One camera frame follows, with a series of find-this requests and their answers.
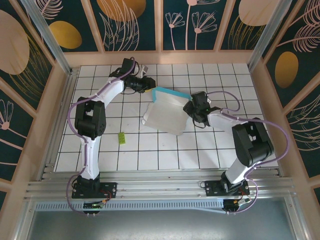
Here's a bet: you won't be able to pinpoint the grey metal sheet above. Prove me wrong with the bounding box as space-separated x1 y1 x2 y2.
14 211 308 240

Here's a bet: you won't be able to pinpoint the aluminium side frame rail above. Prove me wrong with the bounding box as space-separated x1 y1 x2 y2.
39 68 79 181

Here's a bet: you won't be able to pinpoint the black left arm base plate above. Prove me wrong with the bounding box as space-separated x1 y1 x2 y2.
71 181 118 200

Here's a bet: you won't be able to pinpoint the pink leaf outline wall panel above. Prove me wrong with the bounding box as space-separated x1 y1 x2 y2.
283 83 320 180

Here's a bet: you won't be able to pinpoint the single flower stems wall panel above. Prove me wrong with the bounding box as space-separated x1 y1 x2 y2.
0 76 36 182

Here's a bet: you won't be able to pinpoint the aluminium left frame post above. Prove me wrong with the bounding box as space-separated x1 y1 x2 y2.
19 0 74 75

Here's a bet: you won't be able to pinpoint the aluminium frame post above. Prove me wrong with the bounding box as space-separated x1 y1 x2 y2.
19 0 74 75
246 0 299 73

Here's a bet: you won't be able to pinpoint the aluminium base frame rails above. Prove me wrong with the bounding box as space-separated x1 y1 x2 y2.
23 168 300 201

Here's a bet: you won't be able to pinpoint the pink flowers wall panel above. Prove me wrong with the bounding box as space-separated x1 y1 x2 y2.
161 0 222 52

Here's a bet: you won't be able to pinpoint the teal and white paper box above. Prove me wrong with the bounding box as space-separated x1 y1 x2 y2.
141 86 193 137

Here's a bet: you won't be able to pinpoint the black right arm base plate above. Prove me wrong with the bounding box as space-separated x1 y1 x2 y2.
204 179 250 198

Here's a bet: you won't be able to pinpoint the pink circle gold lines panel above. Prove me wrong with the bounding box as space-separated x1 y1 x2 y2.
218 0 275 52

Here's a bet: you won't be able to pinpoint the framed picture at left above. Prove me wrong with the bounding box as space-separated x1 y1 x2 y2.
0 0 57 112

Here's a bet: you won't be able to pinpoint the yellow oval fern wall panel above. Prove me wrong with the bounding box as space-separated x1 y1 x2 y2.
261 0 320 110

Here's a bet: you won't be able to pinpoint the grey slotted cable duct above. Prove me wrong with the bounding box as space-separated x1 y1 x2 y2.
34 201 226 214

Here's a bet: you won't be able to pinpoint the green toy brick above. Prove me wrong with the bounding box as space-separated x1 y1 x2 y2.
117 131 128 146

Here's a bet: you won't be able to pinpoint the orange circle leaf wall panel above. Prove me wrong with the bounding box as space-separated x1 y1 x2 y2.
88 0 162 53

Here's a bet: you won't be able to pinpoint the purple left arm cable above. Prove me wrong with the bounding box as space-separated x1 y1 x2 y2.
65 57 139 216

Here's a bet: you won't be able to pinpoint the aluminium right frame post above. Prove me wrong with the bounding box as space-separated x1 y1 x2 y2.
246 0 299 73

